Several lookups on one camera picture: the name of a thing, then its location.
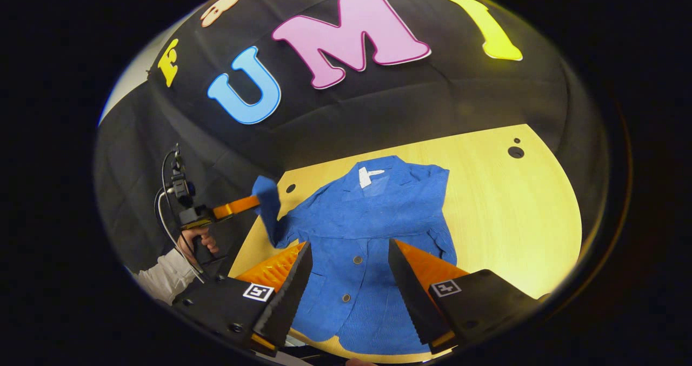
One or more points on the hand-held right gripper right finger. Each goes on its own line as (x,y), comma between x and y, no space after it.
(408,301)

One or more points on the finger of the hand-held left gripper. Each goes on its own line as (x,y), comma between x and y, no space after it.
(235,206)

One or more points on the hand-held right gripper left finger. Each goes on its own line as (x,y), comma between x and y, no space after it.
(289,304)

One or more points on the blue button jacket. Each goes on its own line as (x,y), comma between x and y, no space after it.
(367,220)

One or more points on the black backdrop cloth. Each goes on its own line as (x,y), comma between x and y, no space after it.
(405,101)

